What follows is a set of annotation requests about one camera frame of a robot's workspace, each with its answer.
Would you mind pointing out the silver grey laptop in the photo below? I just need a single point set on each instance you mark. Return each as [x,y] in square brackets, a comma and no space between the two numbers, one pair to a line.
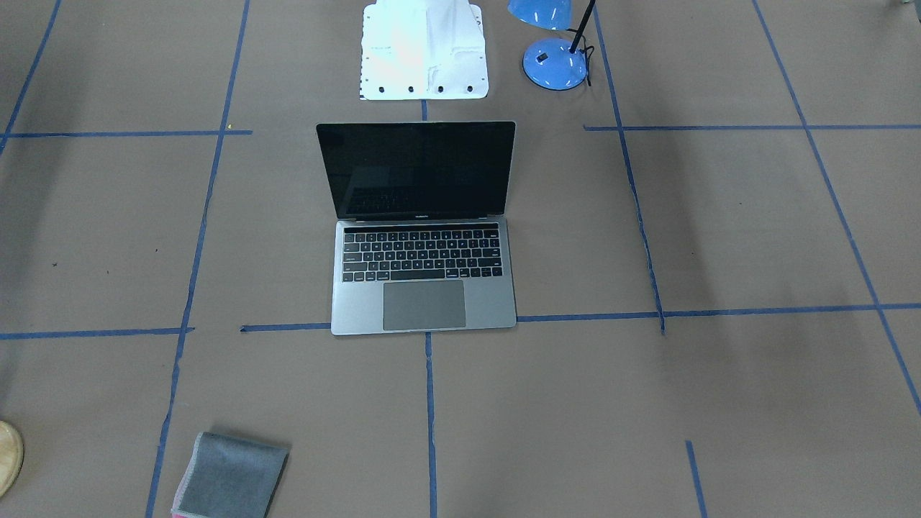
[421,241]

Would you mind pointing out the blue desk lamp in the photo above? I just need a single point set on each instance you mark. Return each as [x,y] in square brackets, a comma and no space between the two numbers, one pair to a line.
[555,64]

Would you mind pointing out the folded grey cloth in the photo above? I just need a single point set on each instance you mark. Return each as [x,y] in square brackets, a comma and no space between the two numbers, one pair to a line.
[229,477]

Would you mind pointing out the wooden mug tree stand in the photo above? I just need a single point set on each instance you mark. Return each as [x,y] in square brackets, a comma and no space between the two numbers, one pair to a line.
[12,455]

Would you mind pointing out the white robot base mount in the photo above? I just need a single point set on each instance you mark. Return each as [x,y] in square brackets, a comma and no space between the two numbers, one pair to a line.
[423,50]

